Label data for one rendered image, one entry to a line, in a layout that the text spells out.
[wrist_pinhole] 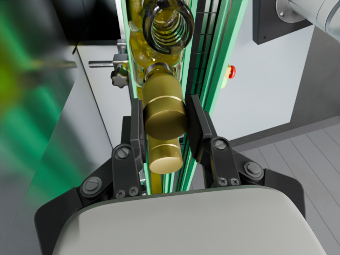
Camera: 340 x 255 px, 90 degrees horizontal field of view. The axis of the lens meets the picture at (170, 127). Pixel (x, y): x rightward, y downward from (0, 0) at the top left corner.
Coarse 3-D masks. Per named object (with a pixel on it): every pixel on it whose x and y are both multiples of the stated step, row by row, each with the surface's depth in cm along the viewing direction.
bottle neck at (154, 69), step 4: (152, 64) 16; (156, 64) 16; (160, 64) 16; (164, 64) 16; (148, 68) 16; (152, 68) 15; (156, 68) 15; (160, 68) 15; (164, 68) 15; (168, 68) 16; (172, 68) 16; (148, 72) 16; (152, 72) 15; (156, 72) 15; (160, 72) 15; (164, 72) 15; (168, 72) 15; (172, 72) 16; (148, 76) 15
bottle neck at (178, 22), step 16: (144, 0) 10; (160, 0) 8; (176, 0) 8; (144, 16) 9; (176, 16) 12; (192, 16) 9; (144, 32) 9; (160, 32) 12; (176, 32) 11; (192, 32) 10; (160, 48) 10; (176, 48) 10
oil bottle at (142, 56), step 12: (132, 36) 16; (132, 48) 16; (144, 48) 16; (132, 60) 17; (144, 60) 16; (156, 60) 16; (168, 60) 16; (180, 60) 17; (144, 72) 16; (180, 72) 18
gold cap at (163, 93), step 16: (160, 80) 13; (176, 80) 14; (144, 96) 14; (160, 96) 12; (176, 96) 12; (144, 112) 12; (160, 112) 11; (176, 112) 11; (144, 128) 12; (160, 128) 12; (176, 128) 13
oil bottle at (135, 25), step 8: (128, 0) 13; (136, 0) 12; (184, 0) 13; (128, 8) 13; (136, 8) 13; (128, 16) 14; (136, 16) 13; (160, 16) 16; (168, 16) 16; (128, 24) 15; (136, 24) 14; (136, 32) 15
